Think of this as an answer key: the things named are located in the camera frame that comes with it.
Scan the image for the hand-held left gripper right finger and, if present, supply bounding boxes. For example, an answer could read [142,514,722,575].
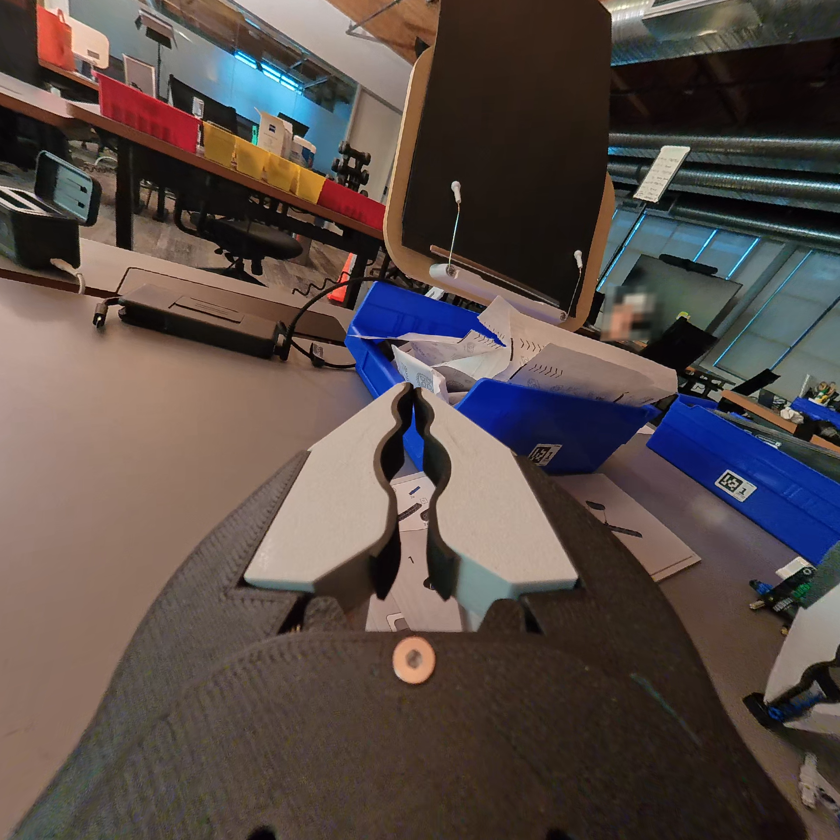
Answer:
[413,387,581,632]

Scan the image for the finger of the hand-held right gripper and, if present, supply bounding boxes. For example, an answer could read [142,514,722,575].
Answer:
[763,538,840,708]
[777,707,840,735]

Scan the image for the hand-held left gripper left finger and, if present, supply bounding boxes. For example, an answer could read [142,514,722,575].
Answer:
[243,382,414,601]

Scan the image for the black and blue lego piece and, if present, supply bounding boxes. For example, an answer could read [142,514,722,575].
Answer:
[743,679,828,728]

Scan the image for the small white lego piece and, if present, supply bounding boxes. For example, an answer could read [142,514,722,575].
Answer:
[796,751,829,811]

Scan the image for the lego instruction booklet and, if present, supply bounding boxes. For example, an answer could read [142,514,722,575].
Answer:
[364,453,702,632]

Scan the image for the blue plastic bin with papers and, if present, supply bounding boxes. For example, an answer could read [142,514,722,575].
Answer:
[344,282,660,475]

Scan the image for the pile of torn paper bags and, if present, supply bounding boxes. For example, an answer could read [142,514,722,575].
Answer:
[390,295,678,408]

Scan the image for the wooden desk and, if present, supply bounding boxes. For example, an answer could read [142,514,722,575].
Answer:
[718,377,840,454]

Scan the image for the orange traffic cone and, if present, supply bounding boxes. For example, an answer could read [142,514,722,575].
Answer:
[328,252,358,306]

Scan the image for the black chair with yellow tag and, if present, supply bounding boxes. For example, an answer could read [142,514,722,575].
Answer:
[640,314,718,371]

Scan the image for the black flat power adapter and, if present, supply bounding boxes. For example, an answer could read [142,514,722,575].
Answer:
[117,266,355,342]

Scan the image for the black office chair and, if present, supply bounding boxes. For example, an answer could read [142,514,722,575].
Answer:
[177,210,304,286]

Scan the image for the large black screen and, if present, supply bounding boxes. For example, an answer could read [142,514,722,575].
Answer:
[617,252,744,342]

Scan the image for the red plastic bin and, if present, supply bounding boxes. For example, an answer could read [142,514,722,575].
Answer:
[97,72,203,153]
[318,177,388,231]

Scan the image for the black dumbbell rack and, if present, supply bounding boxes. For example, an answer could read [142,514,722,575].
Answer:
[330,139,373,196]

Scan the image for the white note paper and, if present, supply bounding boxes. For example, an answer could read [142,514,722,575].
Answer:
[633,146,692,204]

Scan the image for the wooden book stand black board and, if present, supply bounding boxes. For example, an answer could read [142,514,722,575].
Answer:
[382,0,616,332]

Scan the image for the white cardboard box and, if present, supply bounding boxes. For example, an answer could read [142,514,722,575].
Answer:
[255,108,294,158]

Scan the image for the black charging case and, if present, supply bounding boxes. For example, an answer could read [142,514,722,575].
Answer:
[0,151,102,270]

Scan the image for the bundle of metal pipes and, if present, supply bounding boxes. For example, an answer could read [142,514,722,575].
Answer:
[607,128,840,250]

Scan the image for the black computer monitor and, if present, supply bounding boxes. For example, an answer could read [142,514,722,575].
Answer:
[167,74,238,135]

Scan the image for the white framed sign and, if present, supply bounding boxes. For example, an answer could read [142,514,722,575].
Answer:
[122,54,158,99]

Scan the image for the black music stand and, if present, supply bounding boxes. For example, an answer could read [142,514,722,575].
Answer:
[134,7,178,99]

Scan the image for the white plastic case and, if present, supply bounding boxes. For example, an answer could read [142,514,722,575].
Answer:
[67,16,110,68]

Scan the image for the orange bag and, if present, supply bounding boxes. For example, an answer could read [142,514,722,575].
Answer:
[36,5,76,72]

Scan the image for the black power cable with plug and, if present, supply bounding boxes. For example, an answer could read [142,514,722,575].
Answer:
[279,276,395,370]

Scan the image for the silver metal air duct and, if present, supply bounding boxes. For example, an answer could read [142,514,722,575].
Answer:
[607,0,840,67]

